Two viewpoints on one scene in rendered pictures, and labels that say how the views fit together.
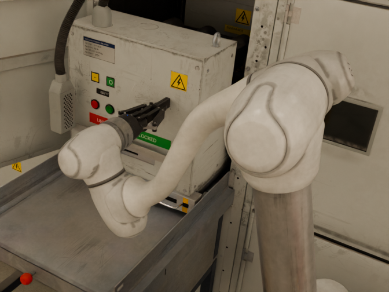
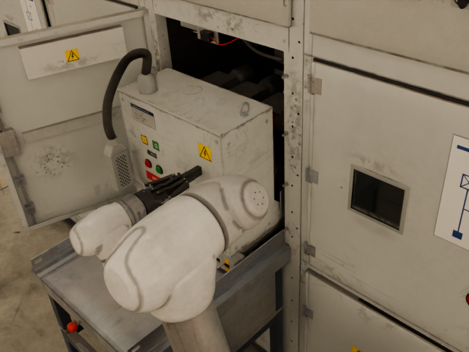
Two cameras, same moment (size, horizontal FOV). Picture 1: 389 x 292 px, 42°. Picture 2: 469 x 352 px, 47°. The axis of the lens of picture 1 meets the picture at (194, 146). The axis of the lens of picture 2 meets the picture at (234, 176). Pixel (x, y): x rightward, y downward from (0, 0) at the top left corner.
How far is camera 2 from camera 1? 0.58 m
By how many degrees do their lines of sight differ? 18
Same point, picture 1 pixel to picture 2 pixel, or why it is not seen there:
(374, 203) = (414, 283)
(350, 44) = (370, 120)
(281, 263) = not seen: outside the picture
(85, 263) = (121, 318)
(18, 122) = (95, 172)
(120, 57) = (159, 125)
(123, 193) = not seen: hidden behind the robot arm
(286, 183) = (166, 316)
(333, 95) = (236, 225)
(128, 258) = not seen: hidden behind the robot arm
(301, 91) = (169, 237)
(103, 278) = (132, 335)
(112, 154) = (116, 234)
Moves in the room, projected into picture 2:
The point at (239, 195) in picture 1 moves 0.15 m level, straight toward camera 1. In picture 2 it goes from (295, 253) to (280, 282)
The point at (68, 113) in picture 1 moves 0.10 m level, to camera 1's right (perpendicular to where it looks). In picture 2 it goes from (123, 172) to (149, 176)
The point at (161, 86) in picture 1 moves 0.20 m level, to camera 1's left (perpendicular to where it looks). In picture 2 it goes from (192, 154) to (134, 147)
